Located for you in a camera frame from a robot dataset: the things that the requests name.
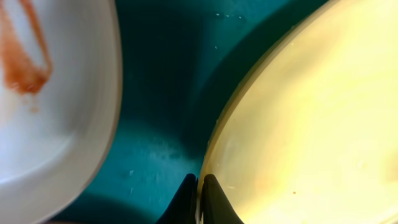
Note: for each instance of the white plate with red stain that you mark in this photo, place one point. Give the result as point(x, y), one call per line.
point(61, 87)

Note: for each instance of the teal plastic tray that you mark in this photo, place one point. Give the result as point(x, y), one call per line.
point(182, 60)

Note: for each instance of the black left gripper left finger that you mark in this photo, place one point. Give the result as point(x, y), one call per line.
point(182, 207)

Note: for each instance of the yellow-green plate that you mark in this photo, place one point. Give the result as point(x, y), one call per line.
point(311, 134)

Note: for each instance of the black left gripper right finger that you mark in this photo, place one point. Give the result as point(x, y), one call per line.
point(215, 207)

